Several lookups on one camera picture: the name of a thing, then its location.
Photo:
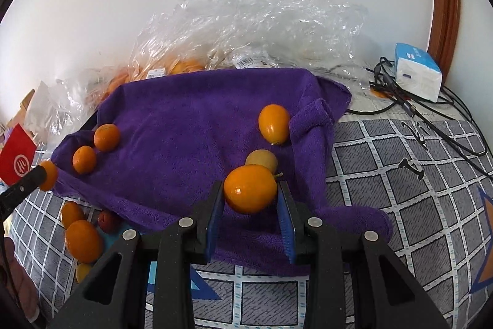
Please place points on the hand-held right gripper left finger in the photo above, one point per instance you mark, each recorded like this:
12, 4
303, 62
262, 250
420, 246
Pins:
213, 223

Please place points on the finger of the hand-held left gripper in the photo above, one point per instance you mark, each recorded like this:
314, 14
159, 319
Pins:
23, 189

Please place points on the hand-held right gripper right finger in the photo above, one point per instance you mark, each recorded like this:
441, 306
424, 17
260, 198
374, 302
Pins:
288, 227

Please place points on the yellowish small mandarin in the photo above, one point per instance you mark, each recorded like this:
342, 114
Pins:
82, 272
262, 158

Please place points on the large mandarin orange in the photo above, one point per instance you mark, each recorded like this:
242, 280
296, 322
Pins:
84, 240

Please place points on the small red jujube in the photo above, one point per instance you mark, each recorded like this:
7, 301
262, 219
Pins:
107, 222

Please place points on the purple towel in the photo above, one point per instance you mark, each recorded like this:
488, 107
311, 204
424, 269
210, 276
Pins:
185, 128

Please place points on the oval mandarin orange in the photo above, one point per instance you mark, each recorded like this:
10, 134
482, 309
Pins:
273, 124

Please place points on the person's left forearm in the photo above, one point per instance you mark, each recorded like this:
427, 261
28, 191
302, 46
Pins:
19, 271

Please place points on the red paper bag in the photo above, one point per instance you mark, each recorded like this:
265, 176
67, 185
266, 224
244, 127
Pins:
17, 159

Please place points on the white translucent plastic bag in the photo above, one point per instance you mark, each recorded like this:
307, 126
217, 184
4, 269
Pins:
38, 99

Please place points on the crumpled clear plastic bag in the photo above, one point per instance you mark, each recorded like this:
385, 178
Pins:
71, 97

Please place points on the grey checked bed sheet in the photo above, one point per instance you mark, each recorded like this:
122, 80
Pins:
385, 178

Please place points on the clear bag of oranges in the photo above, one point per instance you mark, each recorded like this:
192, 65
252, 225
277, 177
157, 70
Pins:
169, 67

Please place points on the blue and white tissue box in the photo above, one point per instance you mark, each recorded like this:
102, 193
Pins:
418, 72

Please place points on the large clear plastic bag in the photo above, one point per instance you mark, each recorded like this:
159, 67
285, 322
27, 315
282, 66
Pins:
262, 24

